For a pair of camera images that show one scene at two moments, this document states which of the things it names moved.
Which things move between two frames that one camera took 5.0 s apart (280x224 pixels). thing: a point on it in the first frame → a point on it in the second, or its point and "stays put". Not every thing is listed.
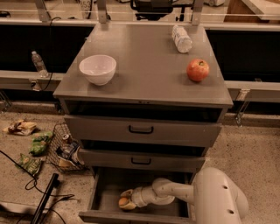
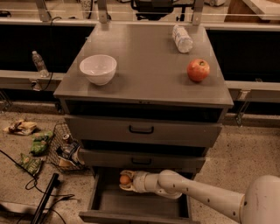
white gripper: x=137 y=197 → x=140 y=181
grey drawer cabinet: x=143 y=102 stays put
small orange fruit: x=123 y=200 → x=124 y=179
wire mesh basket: x=65 y=152 stays put
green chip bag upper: x=39 y=140 stays put
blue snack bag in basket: x=70 y=154 stays put
